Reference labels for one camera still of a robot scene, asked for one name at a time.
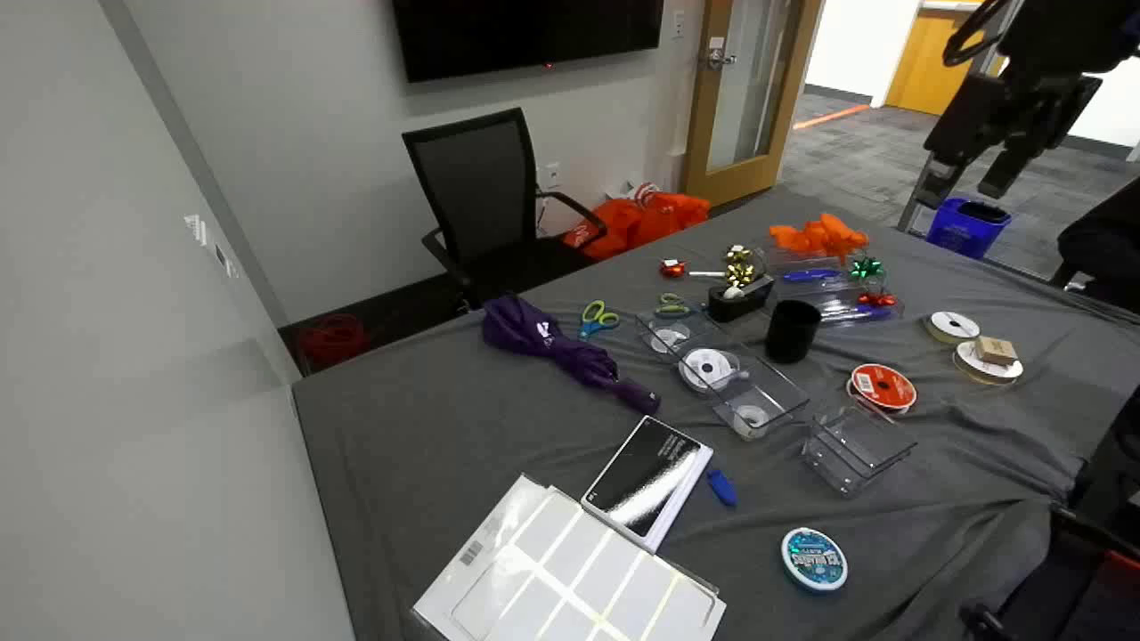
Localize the red gift bow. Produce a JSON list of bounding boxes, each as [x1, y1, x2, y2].
[[857, 291, 897, 309]]

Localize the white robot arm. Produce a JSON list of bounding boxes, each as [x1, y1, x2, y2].
[[919, 0, 1140, 205]]

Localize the small red bow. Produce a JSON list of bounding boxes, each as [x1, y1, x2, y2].
[[658, 259, 686, 282]]

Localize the gold gift bow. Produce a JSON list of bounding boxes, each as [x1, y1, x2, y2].
[[722, 244, 759, 294]]

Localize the green gift bow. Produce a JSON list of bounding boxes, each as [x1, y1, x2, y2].
[[847, 257, 884, 282]]

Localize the green blue scissors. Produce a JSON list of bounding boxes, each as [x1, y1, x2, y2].
[[578, 300, 619, 337]]

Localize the purple cloth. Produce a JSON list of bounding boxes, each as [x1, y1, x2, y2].
[[482, 294, 658, 412]]

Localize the orange bag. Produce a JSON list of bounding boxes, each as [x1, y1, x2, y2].
[[563, 193, 713, 259]]

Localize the black office chair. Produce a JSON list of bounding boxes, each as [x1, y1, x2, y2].
[[401, 108, 604, 309]]

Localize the black tray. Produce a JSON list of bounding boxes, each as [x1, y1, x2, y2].
[[705, 278, 772, 319]]

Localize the black and white booklet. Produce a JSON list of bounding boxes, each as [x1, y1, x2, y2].
[[581, 417, 713, 552]]

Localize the clear case with white tape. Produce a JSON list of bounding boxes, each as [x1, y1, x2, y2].
[[677, 347, 806, 443]]

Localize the black cylindrical cup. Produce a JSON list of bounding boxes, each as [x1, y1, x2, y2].
[[765, 300, 821, 362]]

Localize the blue marker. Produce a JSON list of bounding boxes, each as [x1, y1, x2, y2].
[[705, 466, 737, 508]]

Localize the white label sheet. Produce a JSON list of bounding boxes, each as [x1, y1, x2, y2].
[[412, 476, 726, 641]]

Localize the orange fabric piece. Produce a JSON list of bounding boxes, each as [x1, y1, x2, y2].
[[771, 212, 869, 259]]

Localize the clear plastic box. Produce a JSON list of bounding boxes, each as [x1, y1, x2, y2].
[[802, 405, 917, 496]]

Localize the orange ribbon spool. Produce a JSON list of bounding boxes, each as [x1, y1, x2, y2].
[[847, 362, 919, 412]]

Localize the wooden glass door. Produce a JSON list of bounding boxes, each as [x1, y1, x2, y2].
[[680, 0, 822, 205]]

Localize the blue round sticker roll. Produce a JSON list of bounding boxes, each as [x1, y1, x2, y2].
[[781, 527, 850, 595]]

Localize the grey tablecloth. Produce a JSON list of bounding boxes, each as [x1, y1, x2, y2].
[[296, 193, 1140, 641]]

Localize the white ribbon spool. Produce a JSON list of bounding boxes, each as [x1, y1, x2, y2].
[[925, 309, 979, 341]]

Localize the blue bin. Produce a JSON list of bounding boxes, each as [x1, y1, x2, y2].
[[925, 198, 1007, 257]]

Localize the white spool with tan block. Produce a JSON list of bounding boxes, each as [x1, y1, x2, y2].
[[956, 335, 1027, 381]]

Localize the wall mounted television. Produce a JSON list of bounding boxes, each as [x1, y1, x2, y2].
[[391, 0, 664, 81]]

